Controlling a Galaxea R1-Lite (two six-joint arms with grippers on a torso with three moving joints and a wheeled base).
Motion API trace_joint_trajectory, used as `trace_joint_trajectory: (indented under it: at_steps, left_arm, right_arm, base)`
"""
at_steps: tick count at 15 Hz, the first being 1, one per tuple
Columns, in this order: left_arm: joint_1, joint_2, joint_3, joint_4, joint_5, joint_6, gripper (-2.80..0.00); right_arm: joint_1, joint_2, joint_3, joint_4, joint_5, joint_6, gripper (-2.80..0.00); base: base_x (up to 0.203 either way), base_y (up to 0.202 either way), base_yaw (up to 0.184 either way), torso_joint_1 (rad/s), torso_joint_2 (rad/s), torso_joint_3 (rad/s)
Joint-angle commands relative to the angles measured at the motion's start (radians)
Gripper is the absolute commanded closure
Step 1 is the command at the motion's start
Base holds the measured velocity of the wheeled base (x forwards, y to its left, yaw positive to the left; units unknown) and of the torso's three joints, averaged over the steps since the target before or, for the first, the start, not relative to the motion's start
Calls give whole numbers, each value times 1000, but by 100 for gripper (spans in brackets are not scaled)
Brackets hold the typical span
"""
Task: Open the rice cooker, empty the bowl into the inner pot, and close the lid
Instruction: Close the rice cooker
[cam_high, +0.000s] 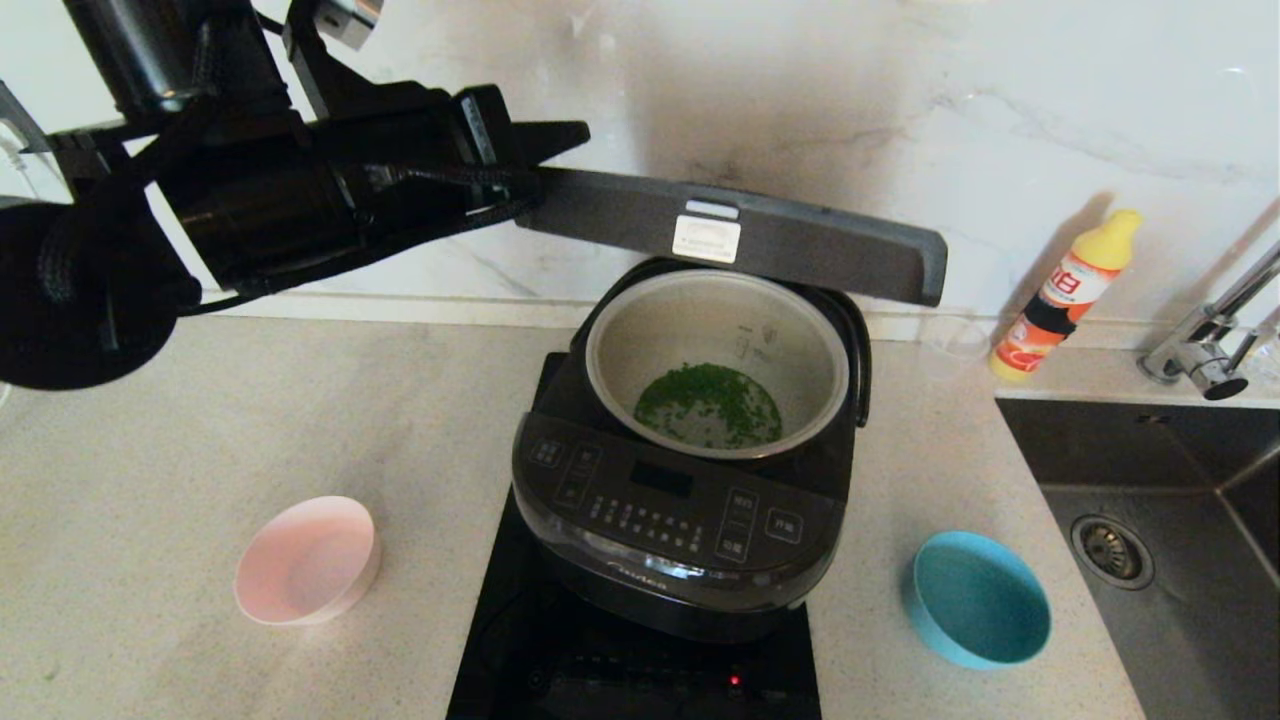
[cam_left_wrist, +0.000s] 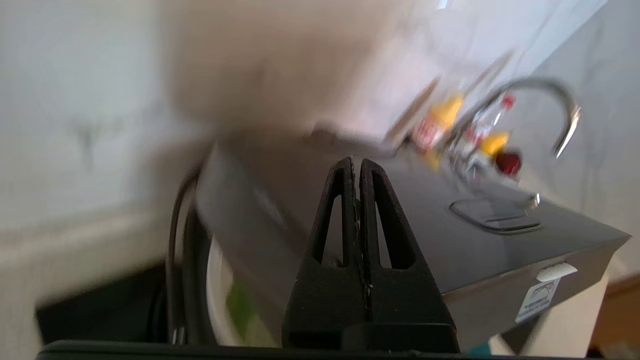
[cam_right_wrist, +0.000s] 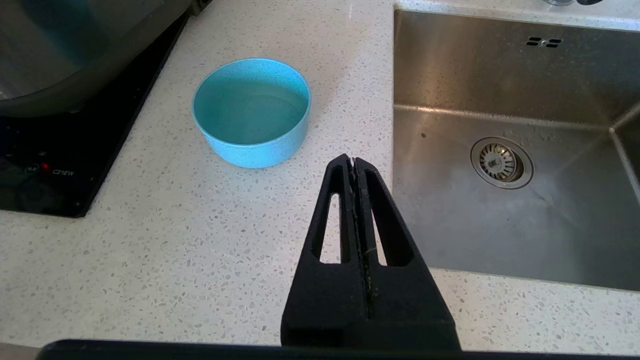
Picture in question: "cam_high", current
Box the yellow orange detergent bottle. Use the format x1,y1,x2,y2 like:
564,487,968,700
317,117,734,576
990,209,1143,383

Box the dark steel sink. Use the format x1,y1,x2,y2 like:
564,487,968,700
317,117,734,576
996,398,1280,720

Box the round metal sink drain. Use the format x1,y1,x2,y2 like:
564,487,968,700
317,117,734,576
1071,515,1154,590

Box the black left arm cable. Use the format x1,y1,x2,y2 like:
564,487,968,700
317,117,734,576
35,20,546,306

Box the chrome faucet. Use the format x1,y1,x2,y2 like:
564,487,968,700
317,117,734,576
1137,240,1280,401

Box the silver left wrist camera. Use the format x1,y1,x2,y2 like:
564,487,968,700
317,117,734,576
315,0,386,51

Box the pink bowl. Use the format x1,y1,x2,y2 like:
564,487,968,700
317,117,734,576
234,496,381,628

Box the blue bowl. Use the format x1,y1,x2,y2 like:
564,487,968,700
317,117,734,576
903,531,1052,671

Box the black glass cooktop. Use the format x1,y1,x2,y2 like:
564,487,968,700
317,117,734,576
447,352,823,720

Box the clear glass cup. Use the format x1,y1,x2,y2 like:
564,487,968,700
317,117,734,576
918,307,991,363

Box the chopped green onions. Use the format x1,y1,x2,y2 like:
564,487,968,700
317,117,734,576
634,362,784,449

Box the dark wall socket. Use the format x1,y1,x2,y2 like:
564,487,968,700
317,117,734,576
0,82,49,153

